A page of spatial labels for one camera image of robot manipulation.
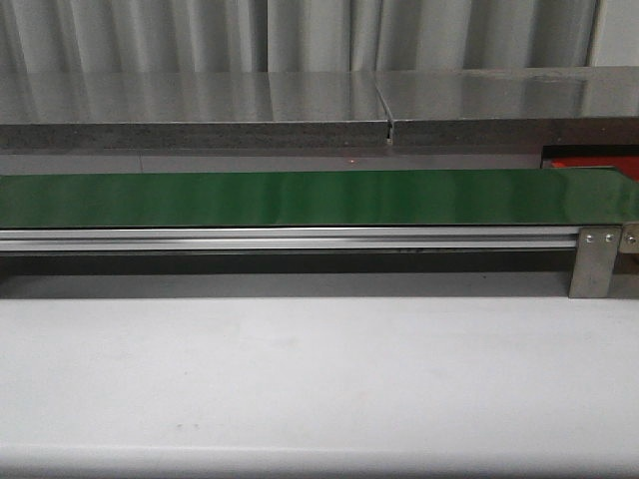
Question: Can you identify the left grey stone slab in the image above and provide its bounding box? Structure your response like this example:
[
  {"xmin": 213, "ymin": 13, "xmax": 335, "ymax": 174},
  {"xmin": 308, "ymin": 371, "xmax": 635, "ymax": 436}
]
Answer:
[{"xmin": 1, "ymin": 72, "xmax": 390, "ymax": 152}]

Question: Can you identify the grey stone slab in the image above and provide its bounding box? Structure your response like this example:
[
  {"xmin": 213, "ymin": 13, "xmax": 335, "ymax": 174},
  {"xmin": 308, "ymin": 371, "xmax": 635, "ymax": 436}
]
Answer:
[
  {"xmin": 375, "ymin": 67, "xmax": 638, "ymax": 148},
  {"xmin": 1, "ymin": 72, "xmax": 390, "ymax": 152}
]

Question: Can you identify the green conveyor belt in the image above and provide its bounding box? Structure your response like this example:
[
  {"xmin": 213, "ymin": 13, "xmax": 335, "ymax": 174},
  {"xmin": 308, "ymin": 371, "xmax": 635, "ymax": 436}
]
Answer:
[{"xmin": 1, "ymin": 168, "xmax": 638, "ymax": 229}]

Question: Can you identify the right grey stone slab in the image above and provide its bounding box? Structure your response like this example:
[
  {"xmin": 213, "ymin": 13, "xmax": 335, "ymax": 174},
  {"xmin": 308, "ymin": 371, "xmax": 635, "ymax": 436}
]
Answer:
[{"xmin": 375, "ymin": 67, "xmax": 638, "ymax": 148}]

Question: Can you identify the steel conveyor end plate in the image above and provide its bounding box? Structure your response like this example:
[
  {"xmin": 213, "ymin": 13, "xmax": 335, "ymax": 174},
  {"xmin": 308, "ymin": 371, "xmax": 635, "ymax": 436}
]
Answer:
[{"xmin": 619, "ymin": 222, "xmax": 639, "ymax": 254}]

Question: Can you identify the red plastic tray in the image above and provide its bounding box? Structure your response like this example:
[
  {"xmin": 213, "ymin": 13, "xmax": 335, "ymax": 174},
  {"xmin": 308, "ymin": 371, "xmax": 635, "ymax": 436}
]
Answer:
[{"xmin": 547, "ymin": 156, "xmax": 639, "ymax": 182}]

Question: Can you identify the grey pleated curtain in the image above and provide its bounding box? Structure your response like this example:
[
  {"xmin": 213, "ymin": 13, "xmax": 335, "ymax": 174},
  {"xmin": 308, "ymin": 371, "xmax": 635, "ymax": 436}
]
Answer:
[{"xmin": 1, "ymin": 1, "xmax": 598, "ymax": 73}]

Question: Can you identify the steel conveyor support bracket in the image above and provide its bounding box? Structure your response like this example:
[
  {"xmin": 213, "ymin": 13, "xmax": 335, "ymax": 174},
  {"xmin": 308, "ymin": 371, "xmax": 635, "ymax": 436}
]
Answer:
[{"xmin": 568, "ymin": 226, "xmax": 621, "ymax": 298}]

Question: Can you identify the aluminium conveyor side rail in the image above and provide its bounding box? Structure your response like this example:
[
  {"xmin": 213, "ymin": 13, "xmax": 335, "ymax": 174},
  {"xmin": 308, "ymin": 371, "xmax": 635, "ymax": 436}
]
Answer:
[{"xmin": 1, "ymin": 226, "xmax": 579, "ymax": 254}]

